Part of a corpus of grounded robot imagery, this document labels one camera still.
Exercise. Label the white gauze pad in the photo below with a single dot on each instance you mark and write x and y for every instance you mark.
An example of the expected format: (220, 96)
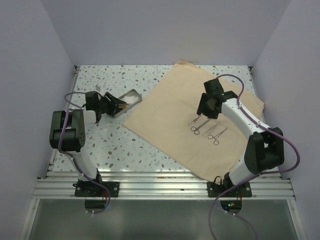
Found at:
(130, 99)

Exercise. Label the steel tweezers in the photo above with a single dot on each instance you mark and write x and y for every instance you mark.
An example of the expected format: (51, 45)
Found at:
(194, 120)
(209, 131)

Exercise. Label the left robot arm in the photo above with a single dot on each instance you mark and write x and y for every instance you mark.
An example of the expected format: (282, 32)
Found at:
(68, 128)

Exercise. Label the beige cloth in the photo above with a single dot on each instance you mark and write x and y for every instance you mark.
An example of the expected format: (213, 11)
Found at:
(167, 119)

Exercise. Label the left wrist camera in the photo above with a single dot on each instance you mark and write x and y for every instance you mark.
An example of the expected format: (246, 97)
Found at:
(97, 88)

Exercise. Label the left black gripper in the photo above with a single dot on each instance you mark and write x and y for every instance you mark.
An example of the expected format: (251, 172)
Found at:
(113, 107)

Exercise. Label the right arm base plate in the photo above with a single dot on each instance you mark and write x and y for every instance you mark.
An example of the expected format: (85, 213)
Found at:
(215, 188)

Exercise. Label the metal tray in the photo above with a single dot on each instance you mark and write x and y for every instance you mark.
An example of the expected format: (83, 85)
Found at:
(129, 107)

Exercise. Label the steel forceps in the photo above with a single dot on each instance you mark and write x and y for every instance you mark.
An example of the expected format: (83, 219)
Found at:
(215, 138)

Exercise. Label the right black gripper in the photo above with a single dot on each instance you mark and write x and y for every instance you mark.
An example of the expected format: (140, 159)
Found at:
(202, 109)

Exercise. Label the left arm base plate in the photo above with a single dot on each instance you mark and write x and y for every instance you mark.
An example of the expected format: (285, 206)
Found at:
(102, 188)

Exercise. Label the steel scissors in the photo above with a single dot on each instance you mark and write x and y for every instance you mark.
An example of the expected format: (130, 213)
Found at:
(196, 129)

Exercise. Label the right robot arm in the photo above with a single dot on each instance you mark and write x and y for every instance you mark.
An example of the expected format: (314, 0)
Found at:
(265, 146)

